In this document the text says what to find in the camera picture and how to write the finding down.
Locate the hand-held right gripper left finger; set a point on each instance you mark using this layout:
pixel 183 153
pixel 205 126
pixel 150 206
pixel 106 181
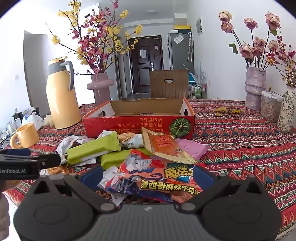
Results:
pixel 92 177

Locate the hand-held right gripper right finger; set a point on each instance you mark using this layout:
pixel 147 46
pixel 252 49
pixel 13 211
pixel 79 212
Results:
pixel 203 177

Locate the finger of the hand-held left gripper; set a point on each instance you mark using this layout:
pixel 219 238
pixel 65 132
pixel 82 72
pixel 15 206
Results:
pixel 49 160
pixel 16 152

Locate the orange biscuit packet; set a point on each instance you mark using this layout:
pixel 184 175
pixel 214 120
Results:
pixel 55 171

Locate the green snack packet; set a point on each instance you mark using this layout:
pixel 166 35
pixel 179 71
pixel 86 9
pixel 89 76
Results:
pixel 115 158
pixel 92 148

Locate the large red cartoon snack bag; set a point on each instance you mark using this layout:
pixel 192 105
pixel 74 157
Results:
pixel 152 183

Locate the orange snack packet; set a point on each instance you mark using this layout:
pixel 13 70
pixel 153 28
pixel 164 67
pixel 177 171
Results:
pixel 161 144

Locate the red cardboard box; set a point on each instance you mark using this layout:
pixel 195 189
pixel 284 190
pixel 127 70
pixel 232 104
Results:
pixel 129 122

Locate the yellow mug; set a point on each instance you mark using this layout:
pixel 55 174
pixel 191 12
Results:
pixel 26 136

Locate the crumpled white snack wrapper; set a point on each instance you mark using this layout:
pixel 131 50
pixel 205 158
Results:
pixel 66 144

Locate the clear glass cup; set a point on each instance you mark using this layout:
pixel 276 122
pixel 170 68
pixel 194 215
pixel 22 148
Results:
pixel 12 127

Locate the pink snack packet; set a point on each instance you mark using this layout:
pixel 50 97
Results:
pixel 194 148

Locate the white plastic bag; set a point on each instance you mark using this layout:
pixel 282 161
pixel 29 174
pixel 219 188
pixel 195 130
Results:
pixel 30 120

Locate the cream cloth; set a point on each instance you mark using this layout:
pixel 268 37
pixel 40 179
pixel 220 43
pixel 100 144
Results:
pixel 49 120

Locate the white snack packet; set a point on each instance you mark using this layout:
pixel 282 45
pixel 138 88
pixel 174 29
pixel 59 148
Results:
pixel 105 134

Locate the clear biscuit packet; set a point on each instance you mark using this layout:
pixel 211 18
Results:
pixel 133 141

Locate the yellow thermos jug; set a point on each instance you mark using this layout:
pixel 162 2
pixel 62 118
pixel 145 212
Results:
pixel 60 102

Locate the fallen yellow flowers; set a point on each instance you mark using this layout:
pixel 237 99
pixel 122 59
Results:
pixel 217 111

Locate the pink glass vase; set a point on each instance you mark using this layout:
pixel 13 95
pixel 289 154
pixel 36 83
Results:
pixel 100 90

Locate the clear storage jar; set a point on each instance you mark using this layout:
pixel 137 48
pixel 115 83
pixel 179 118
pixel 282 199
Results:
pixel 269 109

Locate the textured pink vase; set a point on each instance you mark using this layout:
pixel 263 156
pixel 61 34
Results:
pixel 254 92

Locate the white decorative fronds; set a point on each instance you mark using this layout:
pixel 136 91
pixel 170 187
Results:
pixel 203 74

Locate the floral patterned vase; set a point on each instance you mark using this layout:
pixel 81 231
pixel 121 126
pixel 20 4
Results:
pixel 286 111

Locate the dark brown door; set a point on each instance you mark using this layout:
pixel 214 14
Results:
pixel 143 74

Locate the grey refrigerator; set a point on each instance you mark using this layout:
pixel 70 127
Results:
pixel 180 55

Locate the yellow and pink blossom branches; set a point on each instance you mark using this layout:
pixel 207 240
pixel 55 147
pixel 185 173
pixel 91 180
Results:
pixel 92 44

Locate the white umbrella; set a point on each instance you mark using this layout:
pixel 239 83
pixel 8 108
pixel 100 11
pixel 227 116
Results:
pixel 190 46

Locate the bunch of dried roses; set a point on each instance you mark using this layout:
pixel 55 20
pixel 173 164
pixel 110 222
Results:
pixel 246 51

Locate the white paper notice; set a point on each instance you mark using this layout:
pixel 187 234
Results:
pixel 178 38
pixel 143 53

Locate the red and yellow flower twigs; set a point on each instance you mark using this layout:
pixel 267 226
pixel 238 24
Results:
pixel 283 52

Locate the yellow box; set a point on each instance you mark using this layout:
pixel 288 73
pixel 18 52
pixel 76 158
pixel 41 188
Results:
pixel 182 27

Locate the white carton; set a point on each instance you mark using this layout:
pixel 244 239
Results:
pixel 180 18

